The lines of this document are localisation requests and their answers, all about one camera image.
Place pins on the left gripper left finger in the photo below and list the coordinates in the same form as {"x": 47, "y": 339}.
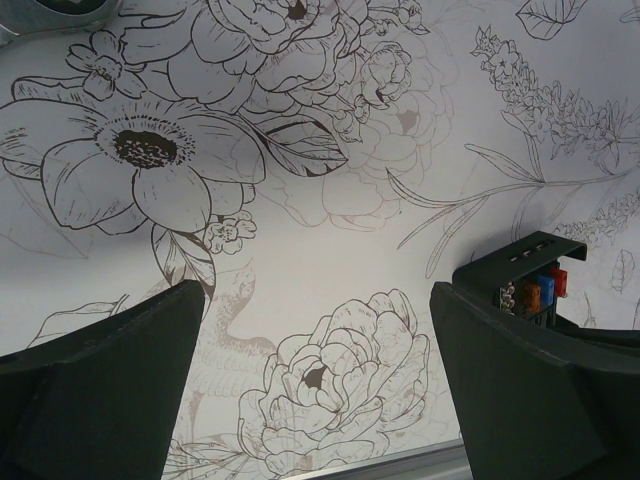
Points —
{"x": 101, "y": 402}

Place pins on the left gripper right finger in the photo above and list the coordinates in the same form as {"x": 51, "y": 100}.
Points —
{"x": 538, "y": 403}

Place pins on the black fuse box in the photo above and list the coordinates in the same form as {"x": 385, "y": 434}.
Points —
{"x": 497, "y": 279}

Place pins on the orange fuse in box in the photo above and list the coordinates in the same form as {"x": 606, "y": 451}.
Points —
{"x": 531, "y": 297}

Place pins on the blue blade fuse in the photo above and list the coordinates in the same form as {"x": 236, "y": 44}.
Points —
{"x": 547, "y": 289}

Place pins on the red blade fuse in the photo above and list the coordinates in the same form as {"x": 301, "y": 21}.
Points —
{"x": 560, "y": 278}

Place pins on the floral printed mat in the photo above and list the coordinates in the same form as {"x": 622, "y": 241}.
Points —
{"x": 316, "y": 166}

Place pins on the silver wrench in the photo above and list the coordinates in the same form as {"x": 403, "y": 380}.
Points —
{"x": 28, "y": 18}

